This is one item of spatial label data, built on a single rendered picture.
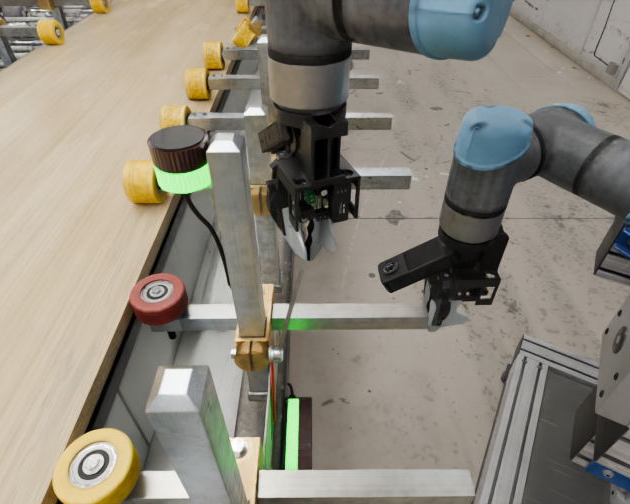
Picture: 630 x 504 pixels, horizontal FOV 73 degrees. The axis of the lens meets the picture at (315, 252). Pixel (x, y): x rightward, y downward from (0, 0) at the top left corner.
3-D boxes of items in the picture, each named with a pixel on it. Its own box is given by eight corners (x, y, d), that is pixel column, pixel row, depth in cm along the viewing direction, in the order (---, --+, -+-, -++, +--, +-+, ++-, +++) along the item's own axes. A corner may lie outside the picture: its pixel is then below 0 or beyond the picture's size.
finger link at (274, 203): (272, 239, 51) (267, 174, 46) (269, 231, 53) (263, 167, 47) (309, 230, 53) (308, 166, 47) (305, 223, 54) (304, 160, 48)
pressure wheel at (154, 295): (201, 317, 74) (188, 269, 67) (192, 356, 68) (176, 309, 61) (155, 318, 74) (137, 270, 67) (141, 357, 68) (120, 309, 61)
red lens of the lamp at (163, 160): (215, 143, 47) (212, 124, 46) (205, 172, 43) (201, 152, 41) (161, 144, 47) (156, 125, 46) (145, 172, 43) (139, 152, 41)
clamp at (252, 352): (275, 303, 74) (274, 283, 70) (270, 372, 63) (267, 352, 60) (243, 304, 74) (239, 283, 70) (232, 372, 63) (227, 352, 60)
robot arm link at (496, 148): (558, 119, 45) (503, 139, 42) (525, 204, 53) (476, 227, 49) (499, 95, 51) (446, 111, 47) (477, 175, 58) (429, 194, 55)
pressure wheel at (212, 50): (220, 65, 134) (225, 71, 141) (219, 38, 132) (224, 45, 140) (201, 65, 134) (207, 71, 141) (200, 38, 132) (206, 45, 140)
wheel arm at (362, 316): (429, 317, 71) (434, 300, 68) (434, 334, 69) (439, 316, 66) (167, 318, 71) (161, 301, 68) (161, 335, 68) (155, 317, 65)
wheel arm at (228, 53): (368, 56, 139) (369, 44, 137) (369, 60, 136) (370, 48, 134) (214, 57, 139) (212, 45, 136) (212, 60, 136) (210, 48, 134)
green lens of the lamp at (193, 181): (219, 163, 49) (216, 146, 47) (209, 193, 44) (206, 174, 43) (166, 164, 49) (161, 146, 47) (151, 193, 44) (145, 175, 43)
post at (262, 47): (286, 225, 116) (275, 33, 85) (285, 233, 114) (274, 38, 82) (273, 225, 116) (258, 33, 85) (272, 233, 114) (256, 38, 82)
